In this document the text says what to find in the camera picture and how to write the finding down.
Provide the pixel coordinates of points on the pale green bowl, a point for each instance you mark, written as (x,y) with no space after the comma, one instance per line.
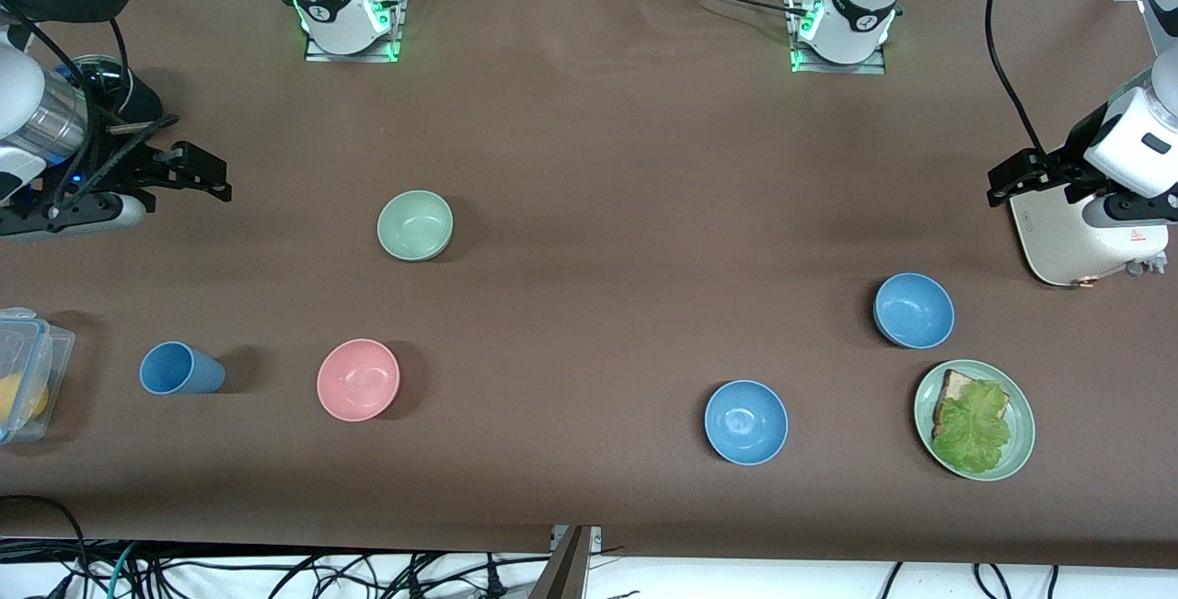
(415,225)

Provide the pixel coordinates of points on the bread slice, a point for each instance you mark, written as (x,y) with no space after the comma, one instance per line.
(954,387)

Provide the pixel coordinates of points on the green lettuce leaf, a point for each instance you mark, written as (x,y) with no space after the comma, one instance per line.
(975,429)

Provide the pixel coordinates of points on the blue bowl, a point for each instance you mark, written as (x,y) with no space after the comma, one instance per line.
(914,309)
(745,421)

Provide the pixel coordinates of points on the clear plastic container blue lid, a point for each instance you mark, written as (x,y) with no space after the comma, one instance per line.
(57,360)

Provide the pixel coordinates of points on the yellow fruit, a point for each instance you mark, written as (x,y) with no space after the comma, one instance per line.
(20,397)

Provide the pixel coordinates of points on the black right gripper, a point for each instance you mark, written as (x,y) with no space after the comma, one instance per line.
(122,164)

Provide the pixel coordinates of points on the pale green plate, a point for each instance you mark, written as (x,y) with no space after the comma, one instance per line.
(1023,429)

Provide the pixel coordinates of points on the blue ribbed cup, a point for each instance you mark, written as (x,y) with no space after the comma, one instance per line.
(175,369)

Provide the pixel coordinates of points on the pink bowl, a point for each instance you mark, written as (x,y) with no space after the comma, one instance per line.
(358,379)

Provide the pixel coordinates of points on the white toaster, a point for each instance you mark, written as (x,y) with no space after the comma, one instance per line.
(1058,245)

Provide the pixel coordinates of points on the brown table cover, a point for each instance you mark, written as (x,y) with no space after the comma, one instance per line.
(589,167)

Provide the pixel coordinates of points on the metal table bracket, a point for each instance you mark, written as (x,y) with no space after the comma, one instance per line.
(566,571)

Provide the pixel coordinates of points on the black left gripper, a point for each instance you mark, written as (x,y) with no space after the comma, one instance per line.
(1061,163)

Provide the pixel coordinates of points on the dark cup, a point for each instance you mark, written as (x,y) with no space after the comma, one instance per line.
(133,97)

